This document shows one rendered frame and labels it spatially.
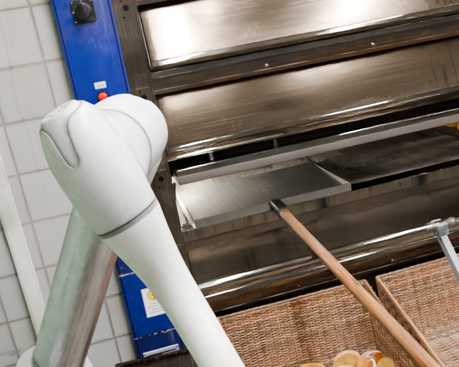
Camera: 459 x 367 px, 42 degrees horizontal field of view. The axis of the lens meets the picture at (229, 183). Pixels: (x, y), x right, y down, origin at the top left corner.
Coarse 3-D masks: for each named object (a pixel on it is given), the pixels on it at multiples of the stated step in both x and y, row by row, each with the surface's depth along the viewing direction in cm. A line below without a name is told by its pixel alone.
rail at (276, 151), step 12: (456, 108) 186; (408, 120) 183; (420, 120) 184; (348, 132) 180; (360, 132) 180; (372, 132) 181; (300, 144) 177; (312, 144) 178; (240, 156) 174; (252, 156) 174; (264, 156) 175; (192, 168) 171; (204, 168) 172
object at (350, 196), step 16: (400, 176) 207; (416, 176) 206; (432, 176) 208; (448, 176) 210; (352, 192) 202; (368, 192) 204; (384, 192) 205; (304, 208) 200; (320, 208) 201; (192, 224) 196; (224, 224) 194; (240, 224) 196; (256, 224) 197
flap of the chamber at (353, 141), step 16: (432, 112) 201; (352, 128) 200; (400, 128) 183; (416, 128) 184; (288, 144) 192; (336, 144) 179; (352, 144) 180; (208, 160) 191; (256, 160) 175; (272, 160) 176; (288, 160) 177; (176, 176) 173; (192, 176) 171; (208, 176) 172
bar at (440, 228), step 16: (432, 224) 169; (448, 224) 170; (368, 240) 166; (384, 240) 166; (400, 240) 168; (448, 240) 169; (304, 256) 163; (336, 256) 164; (448, 256) 168; (240, 272) 160; (256, 272) 160; (272, 272) 161; (208, 288) 157
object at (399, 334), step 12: (288, 216) 182; (300, 228) 173; (312, 240) 164; (324, 252) 157; (336, 264) 150; (336, 276) 148; (348, 276) 144; (348, 288) 141; (360, 288) 138; (360, 300) 135; (372, 300) 132; (372, 312) 130; (384, 312) 127; (384, 324) 125; (396, 324) 123; (396, 336) 120; (408, 336) 118; (408, 348) 116; (420, 348) 115; (420, 360) 112; (432, 360) 111
